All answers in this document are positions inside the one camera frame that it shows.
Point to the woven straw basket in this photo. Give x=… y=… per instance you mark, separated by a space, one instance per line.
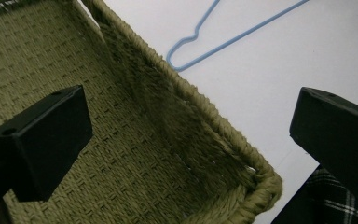
x=84 y=130

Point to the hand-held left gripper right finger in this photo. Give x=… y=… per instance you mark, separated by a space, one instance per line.
x=338 y=140

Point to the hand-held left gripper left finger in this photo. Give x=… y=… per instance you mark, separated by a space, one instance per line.
x=43 y=143

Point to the dark plaid cloth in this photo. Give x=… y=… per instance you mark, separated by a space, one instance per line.
x=332 y=199

